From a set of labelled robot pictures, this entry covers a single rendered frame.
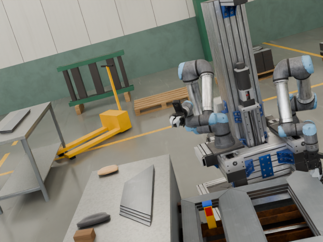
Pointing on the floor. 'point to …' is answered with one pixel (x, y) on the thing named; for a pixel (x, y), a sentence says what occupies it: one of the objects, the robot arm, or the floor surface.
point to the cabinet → (202, 29)
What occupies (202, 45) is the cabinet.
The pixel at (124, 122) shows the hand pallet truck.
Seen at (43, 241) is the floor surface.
